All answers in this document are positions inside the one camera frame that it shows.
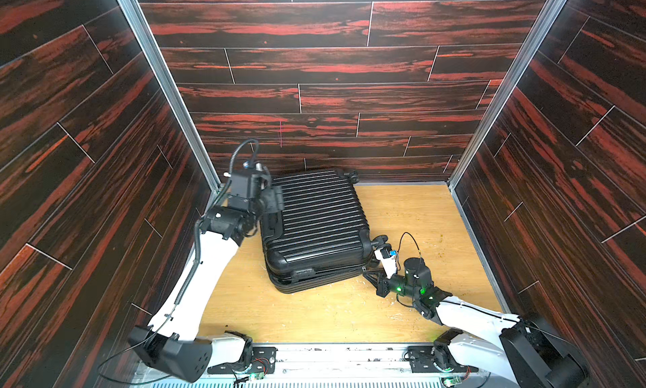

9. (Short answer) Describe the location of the black hard-shell suitcase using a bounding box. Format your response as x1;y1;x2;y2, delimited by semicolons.
260;169;373;294

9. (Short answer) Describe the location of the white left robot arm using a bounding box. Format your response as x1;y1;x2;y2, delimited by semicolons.
128;161;284;383

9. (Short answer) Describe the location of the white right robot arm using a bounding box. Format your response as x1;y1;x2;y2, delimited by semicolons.
363;258;590;387

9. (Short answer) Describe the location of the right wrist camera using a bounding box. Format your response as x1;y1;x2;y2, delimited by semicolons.
373;243;399;279

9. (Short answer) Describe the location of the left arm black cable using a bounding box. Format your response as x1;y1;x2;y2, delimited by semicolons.
171;137;261;308

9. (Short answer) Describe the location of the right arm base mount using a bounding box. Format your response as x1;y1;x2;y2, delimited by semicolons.
402;345;469;374

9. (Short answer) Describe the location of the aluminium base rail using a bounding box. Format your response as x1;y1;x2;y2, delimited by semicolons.
133;343;517;387

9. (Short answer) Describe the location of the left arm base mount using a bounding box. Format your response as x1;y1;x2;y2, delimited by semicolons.
207;346;278;383

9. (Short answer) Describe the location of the aluminium corner post left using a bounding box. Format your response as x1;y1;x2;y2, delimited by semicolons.
116;0;220;192

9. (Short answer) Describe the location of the aluminium corner post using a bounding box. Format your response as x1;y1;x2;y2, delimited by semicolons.
447;0;568;196
116;0;220;192

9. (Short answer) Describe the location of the aluminium corner post right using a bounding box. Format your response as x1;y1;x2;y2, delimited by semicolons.
447;0;568;196

